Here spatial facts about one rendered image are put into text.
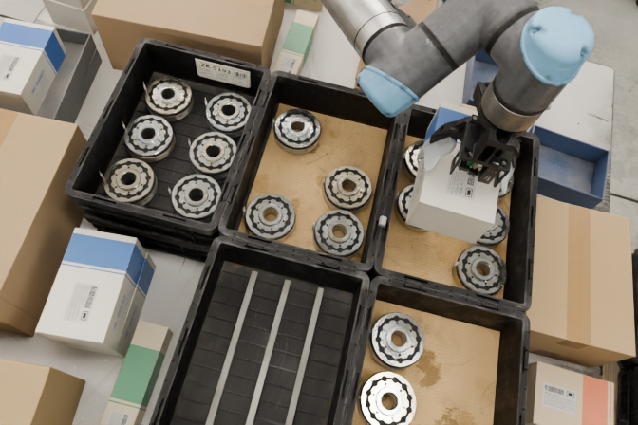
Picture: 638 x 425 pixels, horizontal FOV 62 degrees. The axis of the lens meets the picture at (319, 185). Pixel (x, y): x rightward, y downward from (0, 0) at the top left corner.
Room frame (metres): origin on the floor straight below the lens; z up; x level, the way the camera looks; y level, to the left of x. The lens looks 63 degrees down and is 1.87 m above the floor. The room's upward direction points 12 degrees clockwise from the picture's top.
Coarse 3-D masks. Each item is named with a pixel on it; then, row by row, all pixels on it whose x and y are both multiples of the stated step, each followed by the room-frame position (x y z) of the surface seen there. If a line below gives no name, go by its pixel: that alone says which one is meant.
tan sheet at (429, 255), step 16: (400, 176) 0.59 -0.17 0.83; (400, 192) 0.55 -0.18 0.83; (400, 224) 0.47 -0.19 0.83; (400, 240) 0.44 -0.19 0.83; (416, 240) 0.45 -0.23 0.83; (432, 240) 0.45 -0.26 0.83; (448, 240) 0.46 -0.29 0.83; (384, 256) 0.39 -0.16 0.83; (400, 256) 0.40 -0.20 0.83; (416, 256) 0.41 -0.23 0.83; (432, 256) 0.42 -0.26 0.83; (448, 256) 0.42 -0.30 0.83; (416, 272) 0.37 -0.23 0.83; (432, 272) 0.38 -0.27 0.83; (448, 272) 0.39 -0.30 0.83; (480, 272) 0.40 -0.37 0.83
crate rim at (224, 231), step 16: (272, 80) 0.70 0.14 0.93; (304, 80) 0.73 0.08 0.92; (256, 128) 0.57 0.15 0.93; (400, 128) 0.65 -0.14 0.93; (240, 176) 0.46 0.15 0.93; (384, 176) 0.52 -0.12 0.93; (384, 192) 0.49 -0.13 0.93; (224, 208) 0.39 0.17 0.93; (384, 208) 0.46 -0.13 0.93; (224, 224) 0.36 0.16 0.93; (256, 240) 0.34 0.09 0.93; (272, 240) 0.34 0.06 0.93; (320, 256) 0.33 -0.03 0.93; (336, 256) 0.34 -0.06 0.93; (368, 256) 0.35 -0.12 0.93
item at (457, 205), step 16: (448, 112) 0.56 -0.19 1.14; (464, 112) 0.57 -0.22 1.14; (432, 128) 0.54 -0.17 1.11; (448, 160) 0.46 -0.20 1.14; (416, 176) 0.47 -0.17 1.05; (432, 176) 0.43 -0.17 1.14; (448, 176) 0.43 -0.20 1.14; (464, 176) 0.44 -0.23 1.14; (416, 192) 0.42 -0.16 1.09; (432, 192) 0.40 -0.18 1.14; (448, 192) 0.41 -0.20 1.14; (464, 192) 0.41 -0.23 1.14; (480, 192) 0.42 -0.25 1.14; (496, 192) 0.42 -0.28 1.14; (416, 208) 0.38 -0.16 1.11; (432, 208) 0.38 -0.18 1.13; (448, 208) 0.38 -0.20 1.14; (464, 208) 0.38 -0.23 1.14; (480, 208) 0.39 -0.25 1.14; (496, 208) 0.40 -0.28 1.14; (416, 224) 0.38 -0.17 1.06; (432, 224) 0.38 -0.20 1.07; (448, 224) 0.37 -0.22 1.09; (464, 224) 0.37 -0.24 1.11; (480, 224) 0.37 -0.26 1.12; (464, 240) 0.37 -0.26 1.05
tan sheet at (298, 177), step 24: (336, 120) 0.70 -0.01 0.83; (336, 144) 0.64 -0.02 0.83; (360, 144) 0.65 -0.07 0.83; (384, 144) 0.66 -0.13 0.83; (264, 168) 0.54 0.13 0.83; (288, 168) 0.55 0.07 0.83; (312, 168) 0.56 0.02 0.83; (360, 168) 0.59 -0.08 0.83; (264, 192) 0.48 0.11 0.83; (288, 192) 0.50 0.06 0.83; (312, 192) 0.51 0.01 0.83; (312, 216) 0.45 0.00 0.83; (360, 216) 0.47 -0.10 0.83; (288, 240) 0.39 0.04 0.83; (312, 240) 0.40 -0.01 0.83
